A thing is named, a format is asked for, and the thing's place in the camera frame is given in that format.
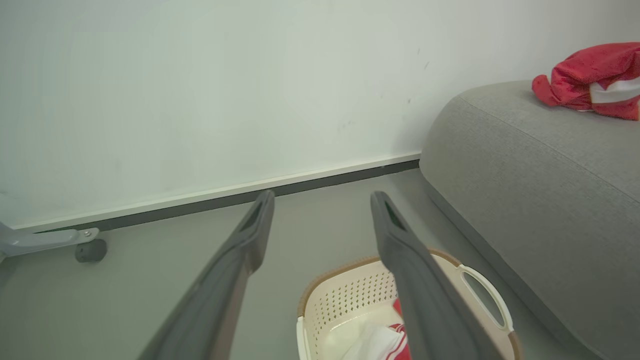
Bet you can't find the cream perforated laundry basket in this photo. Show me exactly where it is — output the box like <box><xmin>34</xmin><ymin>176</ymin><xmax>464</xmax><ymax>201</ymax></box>
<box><xmin>296</xmin><ymin>249</ymin><xmax>525</xmax><ymax>360</ymax></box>

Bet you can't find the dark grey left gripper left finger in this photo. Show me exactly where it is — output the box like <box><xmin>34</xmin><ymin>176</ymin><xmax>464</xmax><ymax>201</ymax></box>
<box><xmin>137</xmin><ymin>190</ymin><xmax>276</xmax><ymax>360</ymax></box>

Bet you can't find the white and black baseboard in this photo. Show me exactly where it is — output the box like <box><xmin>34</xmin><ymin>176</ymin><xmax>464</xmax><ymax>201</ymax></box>
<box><xmin>15</xmin><ymin>152</ymin><xmax>421</xmax><ymax>234</ymax></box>

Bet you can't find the grey metal stand leg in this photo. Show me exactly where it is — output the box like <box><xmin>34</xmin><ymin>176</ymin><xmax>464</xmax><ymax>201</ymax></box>
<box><xmin>0</xmin><ymin>220</ymin><xmax>100</xmax><ymax>263</ymax></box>

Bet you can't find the black caster wheel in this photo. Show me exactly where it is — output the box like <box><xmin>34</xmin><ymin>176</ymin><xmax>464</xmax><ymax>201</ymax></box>
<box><xmin>75</xmin><ymin>238</ymin><xmax>108</xmax><ymax>264</ymax></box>

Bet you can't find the white cloth with red stripes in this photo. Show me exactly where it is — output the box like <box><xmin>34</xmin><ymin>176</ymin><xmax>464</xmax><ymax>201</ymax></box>
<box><xmin>342</xmin><ymin>297</ymin><xmax>412</xmax><ymax>360</ymax></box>

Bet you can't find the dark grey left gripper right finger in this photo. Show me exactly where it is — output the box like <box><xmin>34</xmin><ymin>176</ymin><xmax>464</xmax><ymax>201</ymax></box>
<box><xmin>370</xmin><ymin>191</ymin><xmax>506</xmax><ymax>360</ymax></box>

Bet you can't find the red garment with white bands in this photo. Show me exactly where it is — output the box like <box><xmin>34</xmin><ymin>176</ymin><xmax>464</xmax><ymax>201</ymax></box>
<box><xmin>531</xmin><ymin>42</ymin><xmax>640</xmax><ymax>121</ymax></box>

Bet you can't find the grey fabric sofa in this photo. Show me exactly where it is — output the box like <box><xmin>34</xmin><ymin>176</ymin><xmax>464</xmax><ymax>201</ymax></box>
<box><xmin>419</xmin><ymin>80</ymin><xmax>640</xmax><ymax>360</ymax></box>

